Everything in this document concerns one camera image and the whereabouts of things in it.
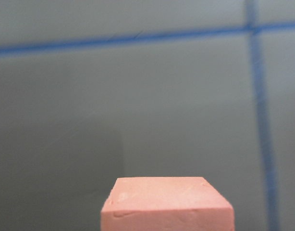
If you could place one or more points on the orange foam block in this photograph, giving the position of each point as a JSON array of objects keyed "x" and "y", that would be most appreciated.
[{"x": 166, "y": 204}]

